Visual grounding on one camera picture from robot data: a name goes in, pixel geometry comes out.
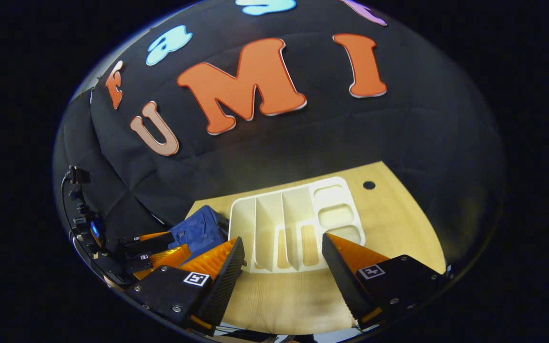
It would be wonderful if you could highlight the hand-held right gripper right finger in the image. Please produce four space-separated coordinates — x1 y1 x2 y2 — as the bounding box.
321 233 449 330

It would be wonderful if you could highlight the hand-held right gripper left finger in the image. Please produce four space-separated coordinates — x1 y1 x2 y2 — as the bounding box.
127 237 245 336

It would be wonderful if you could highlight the blue schoolbag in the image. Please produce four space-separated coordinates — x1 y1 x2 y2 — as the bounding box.
167 206 230 260

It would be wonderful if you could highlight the white plastic bookshelf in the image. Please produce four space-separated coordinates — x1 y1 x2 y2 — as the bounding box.
229 177 366 273

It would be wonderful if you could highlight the black backdrop cloth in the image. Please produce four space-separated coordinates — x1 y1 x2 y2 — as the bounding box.
51 0 508 267

